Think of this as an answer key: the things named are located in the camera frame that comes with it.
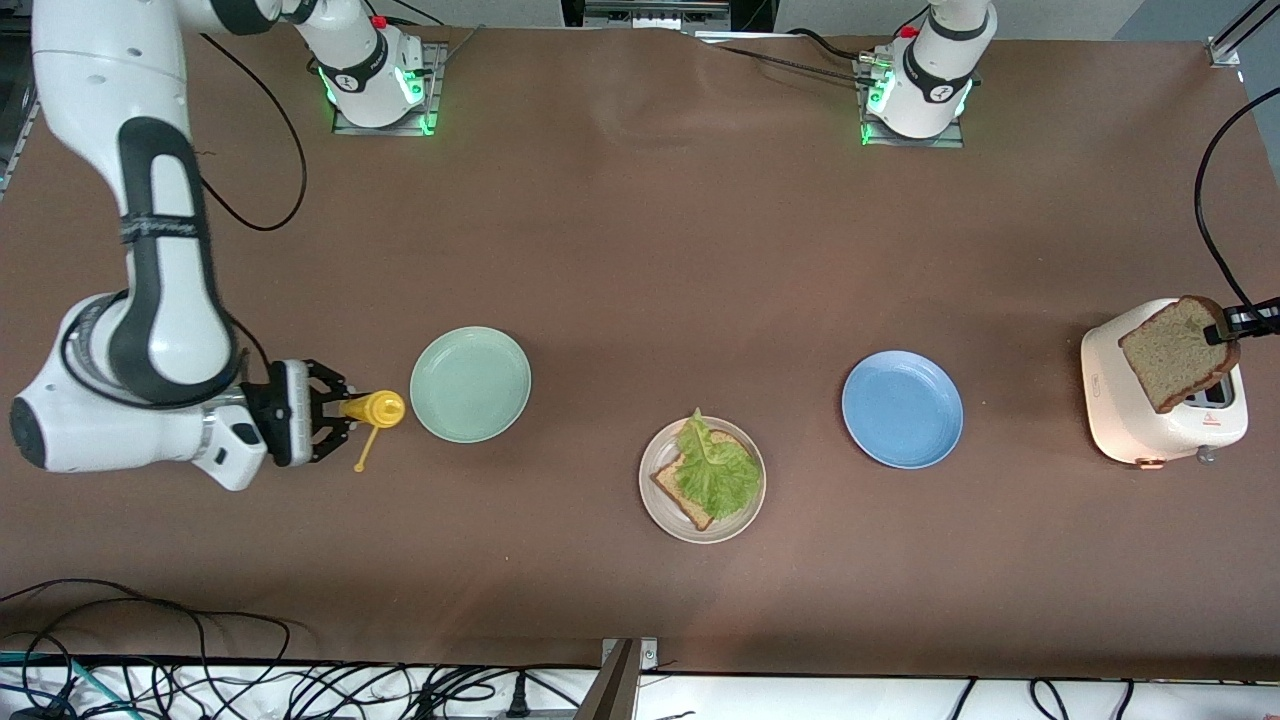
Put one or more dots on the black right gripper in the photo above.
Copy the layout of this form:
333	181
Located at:
262	409

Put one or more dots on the yellow squeeze bottle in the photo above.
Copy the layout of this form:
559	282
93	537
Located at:
385	408

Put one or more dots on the brown bread slice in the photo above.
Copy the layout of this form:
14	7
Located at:
672	490
1175	350

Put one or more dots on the green lettuce leaf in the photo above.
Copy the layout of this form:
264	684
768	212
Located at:
720	470

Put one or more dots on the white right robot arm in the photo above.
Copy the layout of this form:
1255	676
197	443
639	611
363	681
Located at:
150	250

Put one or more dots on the mint green plate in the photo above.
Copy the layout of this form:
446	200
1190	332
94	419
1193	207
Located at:
470	385

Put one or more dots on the blue plate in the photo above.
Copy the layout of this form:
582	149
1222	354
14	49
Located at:
902	410

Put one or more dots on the beige plate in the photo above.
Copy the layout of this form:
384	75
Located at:
700	535

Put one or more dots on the white toaster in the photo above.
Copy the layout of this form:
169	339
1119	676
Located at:
1115	400

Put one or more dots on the black power plug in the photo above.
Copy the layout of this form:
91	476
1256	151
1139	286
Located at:
517	700

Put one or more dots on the black equipment box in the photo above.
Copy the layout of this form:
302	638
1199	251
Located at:
650	12

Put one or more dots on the aluminium frame profile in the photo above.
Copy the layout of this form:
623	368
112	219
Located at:
1225	50

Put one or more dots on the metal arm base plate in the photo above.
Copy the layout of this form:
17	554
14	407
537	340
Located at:
433	70
950	142

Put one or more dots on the grey metal bracket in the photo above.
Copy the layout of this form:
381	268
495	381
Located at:
615	690

